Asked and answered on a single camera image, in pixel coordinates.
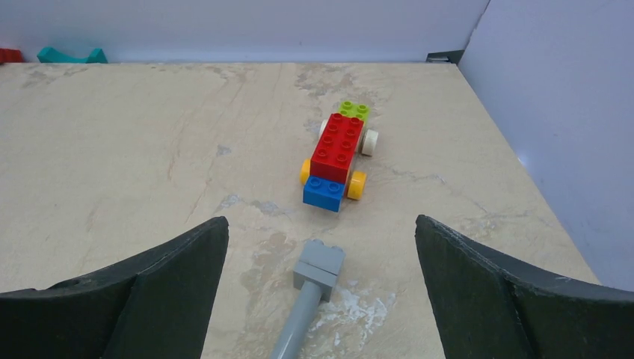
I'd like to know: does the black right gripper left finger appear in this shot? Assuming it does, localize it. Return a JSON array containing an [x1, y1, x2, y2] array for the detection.
[[1, 216, 229, 358]]

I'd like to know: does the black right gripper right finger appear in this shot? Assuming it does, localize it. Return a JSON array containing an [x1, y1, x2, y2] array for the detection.
[[415, 215, 633, 358]]

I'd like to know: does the colourful toy brick car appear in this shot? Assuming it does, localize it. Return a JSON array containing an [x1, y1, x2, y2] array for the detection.
[[300, 101, 378, 212]]

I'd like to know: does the teal arch toy block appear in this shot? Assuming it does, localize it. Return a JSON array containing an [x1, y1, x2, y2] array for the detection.
[[37, 46, 108, 64]]

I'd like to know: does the red toy brick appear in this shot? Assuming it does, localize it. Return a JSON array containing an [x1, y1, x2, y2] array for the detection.
[[0, 48, 24, 64]]

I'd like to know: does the grey toy brick post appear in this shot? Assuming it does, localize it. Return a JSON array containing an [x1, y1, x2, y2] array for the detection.
[[270, 239, 345, 358]]

